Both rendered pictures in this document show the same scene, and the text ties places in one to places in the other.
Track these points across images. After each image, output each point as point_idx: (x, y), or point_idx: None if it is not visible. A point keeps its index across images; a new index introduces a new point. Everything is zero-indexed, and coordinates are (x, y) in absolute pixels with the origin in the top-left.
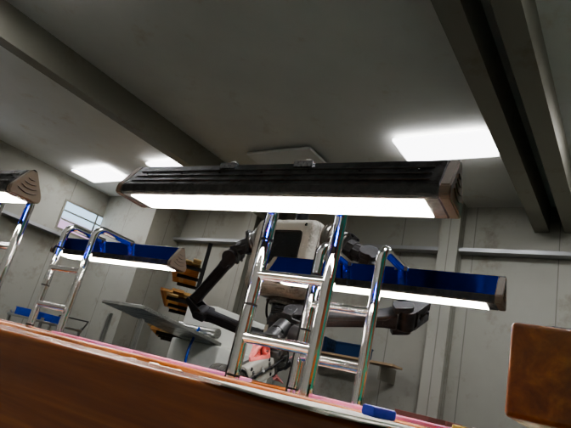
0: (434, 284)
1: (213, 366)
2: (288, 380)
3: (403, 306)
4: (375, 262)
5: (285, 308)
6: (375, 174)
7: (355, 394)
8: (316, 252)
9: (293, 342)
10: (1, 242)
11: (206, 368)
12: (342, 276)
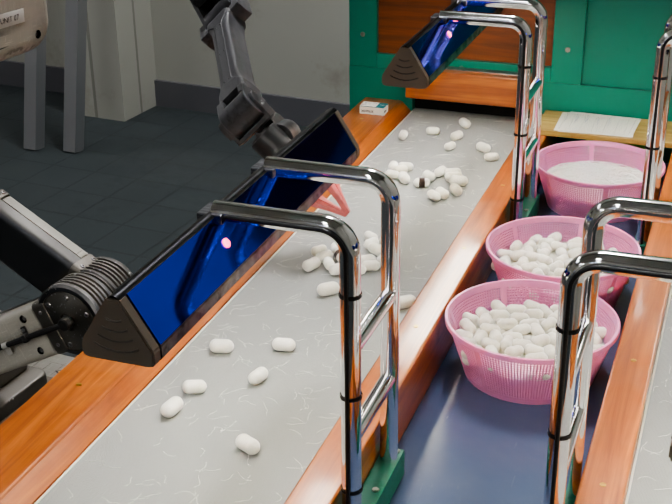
0: (487, 11)
1: (95, 295)
2: (517, 193)
3: (248, 6)
4: (541, 25)
5: (261, 105)
6: None
7: (538, 163)
8: (525, 37)
9: (660, 155)
10: (585, 337)
11: (619, 229)
12: (459, 40)
